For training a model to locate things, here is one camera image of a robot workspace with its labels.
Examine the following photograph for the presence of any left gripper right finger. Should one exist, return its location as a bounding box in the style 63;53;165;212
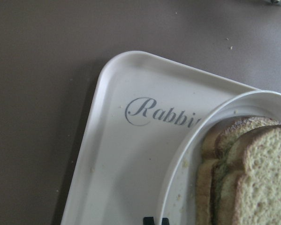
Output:
161;217;170;225

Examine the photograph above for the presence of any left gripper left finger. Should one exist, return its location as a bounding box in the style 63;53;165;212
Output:
143;217;154;225

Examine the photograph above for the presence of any white round plate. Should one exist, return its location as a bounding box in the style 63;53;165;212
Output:
155;90;281;225

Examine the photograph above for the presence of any cream rabbit serving tray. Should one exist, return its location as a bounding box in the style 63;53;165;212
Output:
61;51;253;225

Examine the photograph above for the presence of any bread slice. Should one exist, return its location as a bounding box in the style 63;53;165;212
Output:
214;125;281;225
196;115;281;225

